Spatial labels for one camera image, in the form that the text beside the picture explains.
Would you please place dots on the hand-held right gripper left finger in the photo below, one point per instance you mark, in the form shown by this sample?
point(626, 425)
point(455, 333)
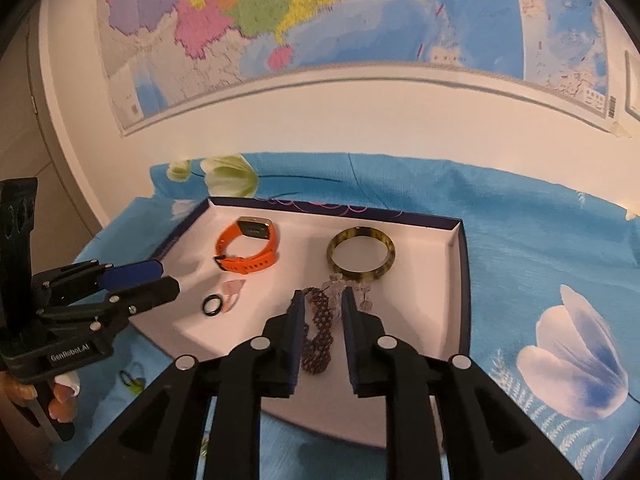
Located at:
point(297, 340)

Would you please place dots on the white wall socket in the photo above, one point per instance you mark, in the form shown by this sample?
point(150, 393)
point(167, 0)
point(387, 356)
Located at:
point(634, 85)

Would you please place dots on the colourful wall map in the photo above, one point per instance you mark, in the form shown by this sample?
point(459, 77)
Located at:
point(350, 35)

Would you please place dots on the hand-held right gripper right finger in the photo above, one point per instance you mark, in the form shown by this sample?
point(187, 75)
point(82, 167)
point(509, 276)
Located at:
point(350, 340)

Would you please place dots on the wooden door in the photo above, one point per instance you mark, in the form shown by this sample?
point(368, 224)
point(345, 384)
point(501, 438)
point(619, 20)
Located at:
point(30, 135)

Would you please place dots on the orange smartwatch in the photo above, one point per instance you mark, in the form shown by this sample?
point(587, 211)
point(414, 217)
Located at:
point(250, 263)

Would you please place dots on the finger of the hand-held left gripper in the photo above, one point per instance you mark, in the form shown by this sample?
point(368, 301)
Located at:
point(155, 292)
point(130, 274)

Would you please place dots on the tortoiseshell bangle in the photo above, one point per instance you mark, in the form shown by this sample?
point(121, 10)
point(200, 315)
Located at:
point(330, 256)

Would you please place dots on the person's left hand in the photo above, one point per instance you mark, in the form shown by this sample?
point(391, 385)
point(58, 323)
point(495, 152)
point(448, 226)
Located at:
point(65, 407)

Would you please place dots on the blue floral cloth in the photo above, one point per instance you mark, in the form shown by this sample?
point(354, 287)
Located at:
point(525, 260)

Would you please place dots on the pink stone pendant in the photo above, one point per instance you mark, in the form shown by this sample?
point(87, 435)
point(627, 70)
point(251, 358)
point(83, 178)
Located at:
point(232, 290)

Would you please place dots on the navy cardboard box tray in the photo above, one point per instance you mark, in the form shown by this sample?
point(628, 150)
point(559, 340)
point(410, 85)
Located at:
point(280, 280)

